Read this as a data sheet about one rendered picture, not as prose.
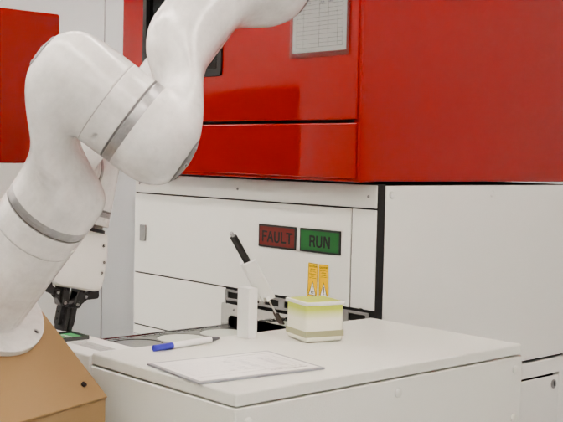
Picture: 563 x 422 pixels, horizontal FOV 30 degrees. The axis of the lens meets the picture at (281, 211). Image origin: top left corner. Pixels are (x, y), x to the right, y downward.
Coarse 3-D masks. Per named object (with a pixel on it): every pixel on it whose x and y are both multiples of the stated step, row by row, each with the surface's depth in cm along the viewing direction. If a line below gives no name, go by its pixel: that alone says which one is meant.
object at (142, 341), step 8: (208, 328) 224; (216, 328) 224; (224, 328) 224; (232, 328) 224; (144, 336) 213; (152, 336) 213; (208, 336) 214; (128, 344) 204; (136, 344) 204; (144, 344) 204; (152, 344) 204
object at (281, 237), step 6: (264, 228) 224; (270, 228) 223; (276, 228) 221; (282, 228) 220; (264, 234) 224; (270, 234) 223; (276, 234) 221; (282, 234) 220; (288, 234) 218; (264, 240) 224; (270, 240) 223; (276, 240) 221; (282, 240) 220; (288, 240) 219; (282, 246) 220; (288, 246) 219
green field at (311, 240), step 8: (304, 232) 215; (312, 232) 213; (320, 232) 211; (304, 240) 215; (312, 240) 213; (320, 240) 211; (328, 240) 210; (336, 240) 208; (304, 248) 215; (312, 248) 213; (320, 248) 211; (328, 248) 210; (336, 248) 208
